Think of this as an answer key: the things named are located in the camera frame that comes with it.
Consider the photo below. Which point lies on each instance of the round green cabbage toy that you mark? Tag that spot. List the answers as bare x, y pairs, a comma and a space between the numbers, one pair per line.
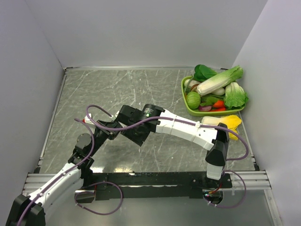
193, 100

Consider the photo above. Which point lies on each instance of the orange carrot toy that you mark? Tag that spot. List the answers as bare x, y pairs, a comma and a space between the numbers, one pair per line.
219, 104

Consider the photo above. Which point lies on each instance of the yellow cabbage toy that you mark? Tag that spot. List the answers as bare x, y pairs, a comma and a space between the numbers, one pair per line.
231, 121

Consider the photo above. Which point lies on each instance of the white mushroom toy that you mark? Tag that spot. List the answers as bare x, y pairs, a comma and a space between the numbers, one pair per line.
189, 84

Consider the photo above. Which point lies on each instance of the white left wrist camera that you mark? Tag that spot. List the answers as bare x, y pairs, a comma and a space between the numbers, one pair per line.
87, 119

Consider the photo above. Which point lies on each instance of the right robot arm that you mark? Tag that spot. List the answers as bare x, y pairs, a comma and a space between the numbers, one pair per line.
156, 119

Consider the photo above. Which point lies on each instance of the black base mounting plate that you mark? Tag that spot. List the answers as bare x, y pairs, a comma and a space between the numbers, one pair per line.
106, 186

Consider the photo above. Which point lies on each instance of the green leafy lettuce toy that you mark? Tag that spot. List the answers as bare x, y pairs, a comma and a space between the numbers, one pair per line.
235, 96

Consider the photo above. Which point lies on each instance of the white radish toy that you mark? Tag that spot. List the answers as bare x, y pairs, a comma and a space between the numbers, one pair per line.
219, 92

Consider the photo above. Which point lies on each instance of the aluminium frame rail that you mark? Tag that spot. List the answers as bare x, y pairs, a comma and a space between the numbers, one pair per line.
254, 180

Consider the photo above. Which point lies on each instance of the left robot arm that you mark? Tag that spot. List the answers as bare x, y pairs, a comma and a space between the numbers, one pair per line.
31, 210

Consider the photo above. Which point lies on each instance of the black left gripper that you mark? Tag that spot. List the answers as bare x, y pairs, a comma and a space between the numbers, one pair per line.
111, 134

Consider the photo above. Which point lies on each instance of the large napa cabbage toy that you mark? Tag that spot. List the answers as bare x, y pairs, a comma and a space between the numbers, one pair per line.
220, 80

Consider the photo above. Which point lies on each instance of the purple onion toy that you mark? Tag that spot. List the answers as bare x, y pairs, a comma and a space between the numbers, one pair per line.
204, 108

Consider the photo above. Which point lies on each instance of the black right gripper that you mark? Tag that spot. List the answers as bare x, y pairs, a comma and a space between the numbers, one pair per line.
138, 140

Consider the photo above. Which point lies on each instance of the dark green spinach toy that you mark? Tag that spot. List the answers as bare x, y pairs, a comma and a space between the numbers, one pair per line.
202, 73

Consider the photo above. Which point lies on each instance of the red chili toy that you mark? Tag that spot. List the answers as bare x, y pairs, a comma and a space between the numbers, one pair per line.
218, 109

